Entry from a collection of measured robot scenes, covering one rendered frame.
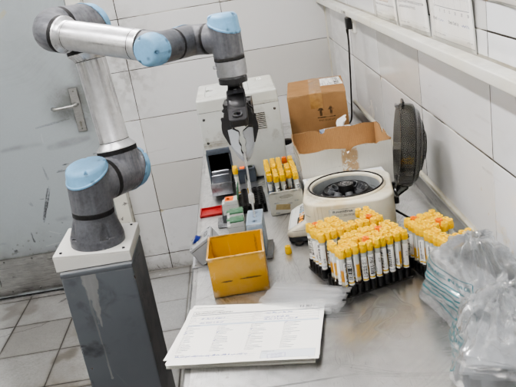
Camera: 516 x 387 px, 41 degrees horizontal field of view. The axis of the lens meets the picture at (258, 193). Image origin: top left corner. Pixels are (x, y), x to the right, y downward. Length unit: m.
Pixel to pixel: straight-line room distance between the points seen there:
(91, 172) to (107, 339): 0.48
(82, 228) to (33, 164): 1.88
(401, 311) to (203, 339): 0.41
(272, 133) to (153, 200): 1.59
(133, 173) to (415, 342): 0.98
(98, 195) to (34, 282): 2.19
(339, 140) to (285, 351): 1.10
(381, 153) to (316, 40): 1.61
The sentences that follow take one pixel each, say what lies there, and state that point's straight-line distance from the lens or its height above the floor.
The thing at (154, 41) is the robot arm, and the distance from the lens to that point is 1.58.
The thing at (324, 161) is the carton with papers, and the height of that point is 0.99.
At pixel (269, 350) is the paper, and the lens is 1.34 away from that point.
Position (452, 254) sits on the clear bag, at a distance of 1.34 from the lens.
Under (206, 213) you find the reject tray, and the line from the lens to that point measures 2.11.
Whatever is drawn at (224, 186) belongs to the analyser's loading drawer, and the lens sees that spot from 2.17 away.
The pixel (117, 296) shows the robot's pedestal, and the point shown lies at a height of 0.78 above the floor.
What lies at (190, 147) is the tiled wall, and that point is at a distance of 3.68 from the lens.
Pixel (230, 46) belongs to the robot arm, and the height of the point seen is 1.40.
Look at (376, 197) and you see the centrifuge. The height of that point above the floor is 0.99.
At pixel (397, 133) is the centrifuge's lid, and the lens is 1.89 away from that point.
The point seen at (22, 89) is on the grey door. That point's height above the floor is 1.14.
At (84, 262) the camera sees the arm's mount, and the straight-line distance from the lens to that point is 1.92.
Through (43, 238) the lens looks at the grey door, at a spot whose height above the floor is 0.33.
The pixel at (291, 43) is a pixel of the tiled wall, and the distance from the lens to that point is 3.59.
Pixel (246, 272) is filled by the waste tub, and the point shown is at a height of 0.93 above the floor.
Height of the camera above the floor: 1.61
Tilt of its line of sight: 19 degrees down
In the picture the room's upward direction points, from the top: 10 degrees counter-clockwise
